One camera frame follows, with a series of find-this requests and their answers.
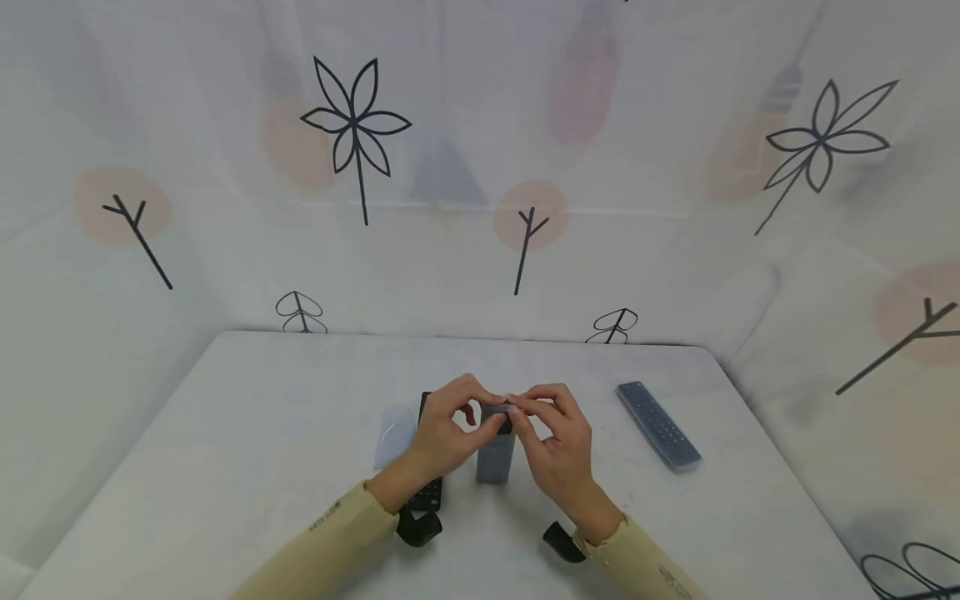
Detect person's left hand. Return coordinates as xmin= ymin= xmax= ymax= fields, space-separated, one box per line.
xmin=405 ymin=373 xmax=508 ymax=482

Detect person's right hand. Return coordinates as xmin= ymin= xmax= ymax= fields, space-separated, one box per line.
xmin=506 ymin=383 xmax=593 ymax=507

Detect person's left forearm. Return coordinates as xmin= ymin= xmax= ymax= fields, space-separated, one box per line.
xmin=229 ymin=452 xmax=433 ymax=600

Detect person's right forearm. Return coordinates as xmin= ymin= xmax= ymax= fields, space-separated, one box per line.
xmin=560 ymin=480 xmax=712 ymax=600

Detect clear plastic sleeve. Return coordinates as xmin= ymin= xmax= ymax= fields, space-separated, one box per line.
xmin=373 ymin=404 xmax=418 ymax=471

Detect black remote control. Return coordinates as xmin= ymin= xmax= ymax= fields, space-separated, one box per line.
xmin=407 ymin=392 xmax=444 ymax=513

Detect dark remote in clear sleeve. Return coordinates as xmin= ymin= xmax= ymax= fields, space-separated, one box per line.
xmin=615 ymin=381 xmax=703 ymax=473

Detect black wrist band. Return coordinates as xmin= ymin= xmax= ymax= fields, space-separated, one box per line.
xmin=542 ymin=521 xmax=587 ymax=564
xmin=397 ymin=505 xmax=443 ymax=548

